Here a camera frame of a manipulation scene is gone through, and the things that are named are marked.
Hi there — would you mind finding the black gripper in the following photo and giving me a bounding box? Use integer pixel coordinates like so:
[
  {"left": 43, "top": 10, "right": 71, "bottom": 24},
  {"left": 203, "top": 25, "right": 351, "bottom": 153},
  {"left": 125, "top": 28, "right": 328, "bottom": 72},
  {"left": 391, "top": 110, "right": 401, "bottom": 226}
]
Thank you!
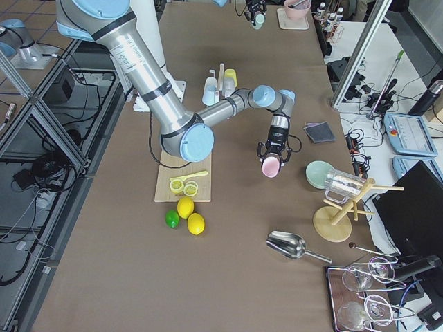
[
  {"left": 244, "top": 0, "right": 266, "bottom": 24},
  {"left": 257, "top": 125, "right": 293, "bottom": 168}
]

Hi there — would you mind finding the mint green cup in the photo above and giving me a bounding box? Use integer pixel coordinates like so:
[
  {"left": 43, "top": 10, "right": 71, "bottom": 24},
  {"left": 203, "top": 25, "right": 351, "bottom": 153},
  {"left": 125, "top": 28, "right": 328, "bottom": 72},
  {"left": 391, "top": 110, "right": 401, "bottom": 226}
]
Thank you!
[{"left": 251, "top": 12, "right": 266, "bottom": 30}]

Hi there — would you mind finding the pink cup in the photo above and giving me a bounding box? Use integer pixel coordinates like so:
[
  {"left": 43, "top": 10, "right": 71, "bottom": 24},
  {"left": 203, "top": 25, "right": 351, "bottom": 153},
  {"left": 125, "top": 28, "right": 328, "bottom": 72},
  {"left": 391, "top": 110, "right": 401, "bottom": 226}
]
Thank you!
[{"left": 262, "top": 156, "right": 280, "bottom": 178}]

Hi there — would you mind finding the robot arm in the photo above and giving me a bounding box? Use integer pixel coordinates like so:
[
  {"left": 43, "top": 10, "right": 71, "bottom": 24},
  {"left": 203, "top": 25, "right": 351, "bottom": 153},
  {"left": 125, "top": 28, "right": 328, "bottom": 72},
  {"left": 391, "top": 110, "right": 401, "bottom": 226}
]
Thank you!
[
  {"left": 56, "top": 1, "right": 296, "bottom": 167},
  {"left": 1, "top": 1, "right": 266, "bottom": 68}
]

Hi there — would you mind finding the yellow cup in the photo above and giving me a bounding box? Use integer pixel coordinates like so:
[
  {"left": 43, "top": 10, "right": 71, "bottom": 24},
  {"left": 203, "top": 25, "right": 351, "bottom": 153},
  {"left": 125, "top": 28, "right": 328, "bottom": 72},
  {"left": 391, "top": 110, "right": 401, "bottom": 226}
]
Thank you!
[{"left": 224, "top": 68, "right": 238, "bottom": 87}]

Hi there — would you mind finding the grey cup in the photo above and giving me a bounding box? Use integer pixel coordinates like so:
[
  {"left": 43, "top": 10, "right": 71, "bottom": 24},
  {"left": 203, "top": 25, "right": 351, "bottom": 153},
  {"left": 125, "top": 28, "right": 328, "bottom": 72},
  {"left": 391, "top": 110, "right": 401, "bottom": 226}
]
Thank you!
[{"left": 222, "top": 77, "right": 236, "bottom": 98}]

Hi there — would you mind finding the white cup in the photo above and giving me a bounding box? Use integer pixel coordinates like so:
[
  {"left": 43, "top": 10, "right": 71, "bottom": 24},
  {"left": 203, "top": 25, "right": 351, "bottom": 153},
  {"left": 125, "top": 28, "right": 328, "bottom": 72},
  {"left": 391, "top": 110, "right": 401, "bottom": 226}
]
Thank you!
[{"left": 204, "top": 76, "right": 217, "bottom": 90}]

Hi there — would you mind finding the blue cup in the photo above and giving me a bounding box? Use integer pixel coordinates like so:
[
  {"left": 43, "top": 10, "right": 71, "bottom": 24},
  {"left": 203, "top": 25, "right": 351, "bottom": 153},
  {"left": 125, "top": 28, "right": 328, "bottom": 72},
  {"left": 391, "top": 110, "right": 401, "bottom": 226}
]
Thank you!
[{"left": 201, "top": 85, "right": 219, "bottom": 107}]

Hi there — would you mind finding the cream plastic tray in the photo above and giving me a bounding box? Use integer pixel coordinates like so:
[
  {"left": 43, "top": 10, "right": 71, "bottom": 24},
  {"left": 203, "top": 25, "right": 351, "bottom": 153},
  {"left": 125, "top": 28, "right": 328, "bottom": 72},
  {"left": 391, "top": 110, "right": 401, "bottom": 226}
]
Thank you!
[{"left": 277, "top": 8, "right": 309, "bottom": 30}]

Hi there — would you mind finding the pink bowl of ice cubes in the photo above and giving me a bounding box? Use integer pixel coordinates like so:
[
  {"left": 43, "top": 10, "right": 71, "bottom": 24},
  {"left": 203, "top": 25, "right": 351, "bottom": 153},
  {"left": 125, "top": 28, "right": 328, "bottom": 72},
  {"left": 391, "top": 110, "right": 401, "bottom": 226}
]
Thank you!
[{"left": 284, "top": 0, "right": 311, "bottom": 19}]

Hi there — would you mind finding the green bowl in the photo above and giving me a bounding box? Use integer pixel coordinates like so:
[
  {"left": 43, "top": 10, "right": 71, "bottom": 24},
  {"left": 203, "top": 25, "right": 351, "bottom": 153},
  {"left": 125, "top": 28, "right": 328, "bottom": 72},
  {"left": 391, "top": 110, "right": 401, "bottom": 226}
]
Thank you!
[{"left": 305, "top": 160, "right": 334, "bottom": 190}]

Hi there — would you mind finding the grey cloth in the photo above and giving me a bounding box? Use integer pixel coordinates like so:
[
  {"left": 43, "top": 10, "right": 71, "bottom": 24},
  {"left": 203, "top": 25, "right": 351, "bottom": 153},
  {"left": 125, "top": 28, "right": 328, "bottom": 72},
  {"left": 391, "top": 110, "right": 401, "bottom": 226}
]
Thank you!
[{"left": 303, "top": 122, "right": 336, "bottom": 144}]

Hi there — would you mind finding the yellow plastic knife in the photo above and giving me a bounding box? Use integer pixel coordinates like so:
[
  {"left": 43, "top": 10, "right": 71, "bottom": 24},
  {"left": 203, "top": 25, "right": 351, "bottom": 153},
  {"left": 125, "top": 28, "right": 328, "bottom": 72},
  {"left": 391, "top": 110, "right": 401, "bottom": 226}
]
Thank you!
[{"left": 169, "top": 170, "right": 208, "bottom": 181}]

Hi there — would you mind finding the clear glass mug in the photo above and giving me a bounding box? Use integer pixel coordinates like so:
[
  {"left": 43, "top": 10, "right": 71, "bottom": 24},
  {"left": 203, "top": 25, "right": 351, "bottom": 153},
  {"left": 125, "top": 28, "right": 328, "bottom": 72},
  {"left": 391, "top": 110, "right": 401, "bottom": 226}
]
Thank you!
[{"left": 324, "top": 169, "right": 365, "bottom": 204}]

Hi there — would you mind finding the wooden cutting board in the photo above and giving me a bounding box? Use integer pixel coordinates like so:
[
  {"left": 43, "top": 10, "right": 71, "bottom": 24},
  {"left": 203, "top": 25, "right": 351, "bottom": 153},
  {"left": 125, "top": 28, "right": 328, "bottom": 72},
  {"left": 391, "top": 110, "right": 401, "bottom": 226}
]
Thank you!
[{"left": 154, "top": 154, "right": 212, "bottom": 203}]

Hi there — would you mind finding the lemon slice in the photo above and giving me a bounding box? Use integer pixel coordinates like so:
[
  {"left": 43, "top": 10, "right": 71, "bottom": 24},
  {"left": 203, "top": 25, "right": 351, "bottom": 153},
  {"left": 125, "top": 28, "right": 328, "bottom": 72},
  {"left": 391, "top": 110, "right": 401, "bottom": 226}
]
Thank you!
[
  {"left": 183, "top": 181, "right": 199, "bottom": 197},
  {"left": 169, "top": 178, "right": 184, "bottom": 194}
]

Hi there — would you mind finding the wooden mug tree stand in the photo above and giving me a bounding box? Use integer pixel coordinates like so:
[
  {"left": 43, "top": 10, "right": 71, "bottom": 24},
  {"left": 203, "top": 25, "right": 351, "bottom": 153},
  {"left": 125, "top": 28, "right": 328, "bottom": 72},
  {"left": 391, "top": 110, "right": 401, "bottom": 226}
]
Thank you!
[{"left": 313, "top": 178, "right": 404, "bottom": 243}]

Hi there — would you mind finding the metal scoop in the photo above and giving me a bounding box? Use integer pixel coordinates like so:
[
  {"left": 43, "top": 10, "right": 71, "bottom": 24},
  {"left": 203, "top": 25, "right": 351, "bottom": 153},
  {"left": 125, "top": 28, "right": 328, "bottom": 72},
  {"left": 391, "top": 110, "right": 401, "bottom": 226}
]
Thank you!
[{"left": 266, "top": 230, "right": 332, "bottom": 264}]

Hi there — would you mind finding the yellow lemon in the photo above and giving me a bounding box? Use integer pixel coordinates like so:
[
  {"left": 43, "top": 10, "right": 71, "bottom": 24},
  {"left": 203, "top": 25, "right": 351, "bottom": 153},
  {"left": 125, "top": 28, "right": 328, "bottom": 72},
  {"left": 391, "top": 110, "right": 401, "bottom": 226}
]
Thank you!
[
  {"left": 187, "top": 213, "right": 206, "bottom": 235},
  {"left": 177, "top": 196, "right": 195, "bottom": 219}
]

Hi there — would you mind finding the green lime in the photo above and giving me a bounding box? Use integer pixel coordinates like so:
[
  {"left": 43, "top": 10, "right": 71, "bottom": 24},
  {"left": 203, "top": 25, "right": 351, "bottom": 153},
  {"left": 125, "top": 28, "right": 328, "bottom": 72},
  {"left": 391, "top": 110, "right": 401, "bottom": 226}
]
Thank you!
[{"left": 165, "top": 210, "right": 180, "bottom": 228}]

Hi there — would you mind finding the blue teach pendant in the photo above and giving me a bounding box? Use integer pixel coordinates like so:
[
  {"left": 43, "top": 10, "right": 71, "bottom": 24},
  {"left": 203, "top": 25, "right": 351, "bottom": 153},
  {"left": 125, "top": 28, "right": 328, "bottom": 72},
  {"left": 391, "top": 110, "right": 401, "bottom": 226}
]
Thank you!
[
  {"left": 392, "top": 155, "right": 442, "bottom": 181},
  {"left": 383, "top": 113, "right": 438, "bottom": 157}
]

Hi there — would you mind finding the black monitor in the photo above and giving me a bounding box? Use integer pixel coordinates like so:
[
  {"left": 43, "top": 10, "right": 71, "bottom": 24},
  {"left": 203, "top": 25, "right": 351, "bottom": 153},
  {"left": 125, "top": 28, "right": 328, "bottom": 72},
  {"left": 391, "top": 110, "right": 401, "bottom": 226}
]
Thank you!
[{"left": 373, "top": 161, "right": 442, "bottom": 257}]

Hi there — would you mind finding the wine glass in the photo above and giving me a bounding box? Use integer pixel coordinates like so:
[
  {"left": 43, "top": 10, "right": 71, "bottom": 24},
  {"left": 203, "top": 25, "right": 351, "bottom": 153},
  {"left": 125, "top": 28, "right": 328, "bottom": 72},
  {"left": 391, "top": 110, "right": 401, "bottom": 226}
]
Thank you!
[
  {"left": 336, "top": 295, "right": 394, "bottom": 331},
  {"left": 342, "top": 256, "right": 395, "bottom": 292}
]

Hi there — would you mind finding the black tray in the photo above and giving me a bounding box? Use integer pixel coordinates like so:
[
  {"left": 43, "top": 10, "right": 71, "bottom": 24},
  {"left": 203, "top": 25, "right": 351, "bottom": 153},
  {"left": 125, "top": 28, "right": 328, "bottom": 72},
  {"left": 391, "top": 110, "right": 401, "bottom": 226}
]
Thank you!
[{"left": 325, "top": 266, "right": 417, "bottom": 331}]

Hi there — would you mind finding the aluminium frame post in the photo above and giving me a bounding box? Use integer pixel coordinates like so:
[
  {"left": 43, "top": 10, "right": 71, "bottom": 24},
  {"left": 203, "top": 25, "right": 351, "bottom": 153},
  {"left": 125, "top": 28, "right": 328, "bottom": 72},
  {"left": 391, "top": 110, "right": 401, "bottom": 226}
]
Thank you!
[{"left": 331, "top": 0, "right": 392, "bottom": 111}]

